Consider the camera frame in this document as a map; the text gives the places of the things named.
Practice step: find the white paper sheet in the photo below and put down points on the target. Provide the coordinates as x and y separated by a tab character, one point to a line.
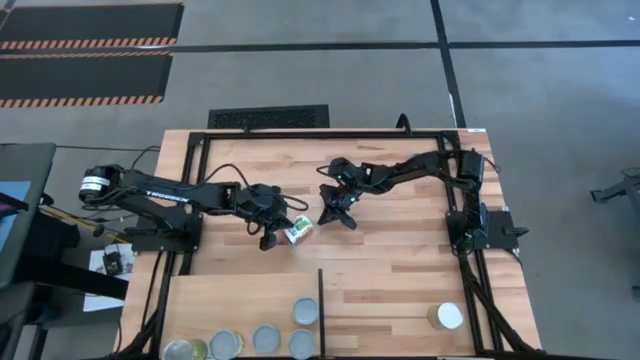
97	300

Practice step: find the white lidded green can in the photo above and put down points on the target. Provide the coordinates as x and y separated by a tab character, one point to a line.
182	351

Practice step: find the tall red white can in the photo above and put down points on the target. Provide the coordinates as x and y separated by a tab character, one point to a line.
305	311

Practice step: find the small black device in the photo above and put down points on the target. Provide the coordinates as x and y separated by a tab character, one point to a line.
112	262

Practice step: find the blue sheet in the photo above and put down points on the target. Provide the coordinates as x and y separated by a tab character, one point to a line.
12	200

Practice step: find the black floor vent grille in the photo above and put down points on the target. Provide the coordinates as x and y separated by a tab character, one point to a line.
267	117

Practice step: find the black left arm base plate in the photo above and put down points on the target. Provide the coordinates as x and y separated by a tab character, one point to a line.
150	243

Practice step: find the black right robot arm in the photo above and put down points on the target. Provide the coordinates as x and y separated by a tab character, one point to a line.
415	165

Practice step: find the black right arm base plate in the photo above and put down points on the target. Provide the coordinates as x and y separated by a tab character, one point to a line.
500	225

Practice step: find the black table rig frame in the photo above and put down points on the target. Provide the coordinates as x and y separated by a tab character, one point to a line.
280	135

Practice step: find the wooden shelf board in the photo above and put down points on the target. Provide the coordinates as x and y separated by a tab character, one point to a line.
225	300

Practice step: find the grey desk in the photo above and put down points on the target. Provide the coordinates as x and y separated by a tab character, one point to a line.
30	165

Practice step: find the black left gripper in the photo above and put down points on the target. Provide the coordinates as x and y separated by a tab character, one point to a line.
262	205

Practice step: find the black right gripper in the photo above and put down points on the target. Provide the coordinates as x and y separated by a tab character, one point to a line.
340	200

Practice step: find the black desk leg frame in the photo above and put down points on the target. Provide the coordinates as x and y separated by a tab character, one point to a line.
75	280

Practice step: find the grey lidded can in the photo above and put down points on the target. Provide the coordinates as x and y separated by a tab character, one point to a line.
266	338

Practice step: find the black tripod stand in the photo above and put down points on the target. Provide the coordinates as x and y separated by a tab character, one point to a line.
620	192

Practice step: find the white lidded yellow can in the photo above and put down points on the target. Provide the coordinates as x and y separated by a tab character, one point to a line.
446	316

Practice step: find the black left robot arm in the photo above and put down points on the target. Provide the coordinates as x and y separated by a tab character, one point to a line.
165	192

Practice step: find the black hazard striped mat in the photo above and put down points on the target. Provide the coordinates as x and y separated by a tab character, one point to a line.
80	77
90	22

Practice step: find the green peach labelled can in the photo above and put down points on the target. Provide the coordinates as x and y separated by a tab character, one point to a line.
300	229

